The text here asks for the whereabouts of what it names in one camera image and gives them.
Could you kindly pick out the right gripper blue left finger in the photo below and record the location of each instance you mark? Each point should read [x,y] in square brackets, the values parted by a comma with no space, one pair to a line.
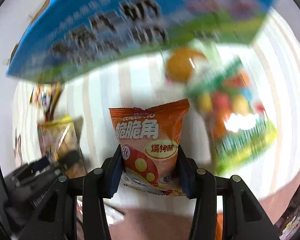
[114,172]

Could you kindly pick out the colourful candy green bag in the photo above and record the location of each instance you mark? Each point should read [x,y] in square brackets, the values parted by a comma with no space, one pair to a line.
[237,124]

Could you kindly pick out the egg yolk snack packet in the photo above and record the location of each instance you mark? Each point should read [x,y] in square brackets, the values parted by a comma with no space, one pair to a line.
[183,63]

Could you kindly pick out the striped white blanket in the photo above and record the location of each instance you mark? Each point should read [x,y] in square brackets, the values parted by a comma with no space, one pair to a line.
[273,60]

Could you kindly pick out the yellow biscuit bag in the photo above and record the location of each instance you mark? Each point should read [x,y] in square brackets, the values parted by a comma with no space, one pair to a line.
[58,142]

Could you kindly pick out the yellow panda snack bag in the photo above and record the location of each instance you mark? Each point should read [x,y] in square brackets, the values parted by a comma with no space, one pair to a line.
[45,96]

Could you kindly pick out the blue cardboard milk box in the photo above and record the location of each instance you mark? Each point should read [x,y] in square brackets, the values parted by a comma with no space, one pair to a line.
[68,38]

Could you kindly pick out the orange panda chips bag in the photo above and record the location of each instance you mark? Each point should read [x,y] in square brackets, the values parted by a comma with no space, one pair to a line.
[149,140]

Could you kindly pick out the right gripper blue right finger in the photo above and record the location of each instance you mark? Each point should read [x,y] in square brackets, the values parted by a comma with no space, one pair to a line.
[186,169]

